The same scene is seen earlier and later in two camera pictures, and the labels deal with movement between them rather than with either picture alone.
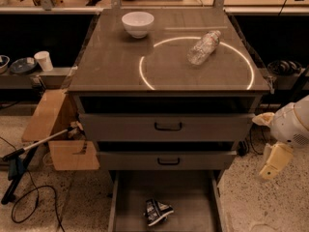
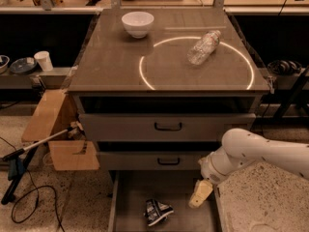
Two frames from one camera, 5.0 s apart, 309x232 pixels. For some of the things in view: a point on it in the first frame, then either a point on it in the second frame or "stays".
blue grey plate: x=23 y=66 stays
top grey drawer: x=166 y=127 stays
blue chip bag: x=156 y=212 stays
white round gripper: x=289 y=125 -> x=211 y=171
